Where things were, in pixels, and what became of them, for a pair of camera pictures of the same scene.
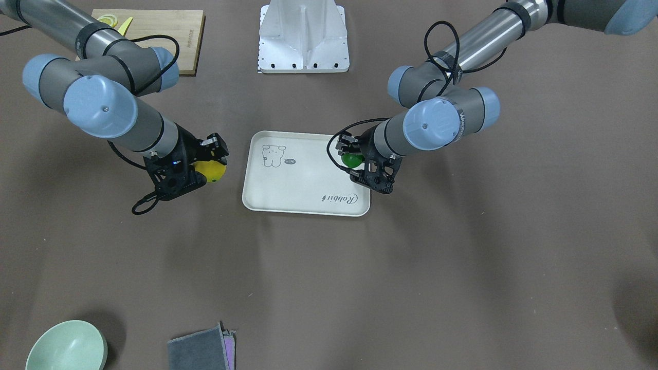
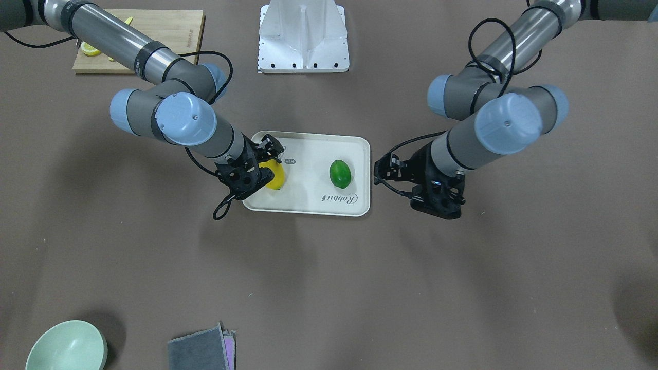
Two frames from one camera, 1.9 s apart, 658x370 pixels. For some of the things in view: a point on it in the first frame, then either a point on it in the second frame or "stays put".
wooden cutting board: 185,26 stays put
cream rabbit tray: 291,172 stays put
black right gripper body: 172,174 → 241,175
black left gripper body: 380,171 → 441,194
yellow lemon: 213,171 → 279,177
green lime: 352,160 → 340,173
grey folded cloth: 212,349 stays put
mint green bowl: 73,345 stays put
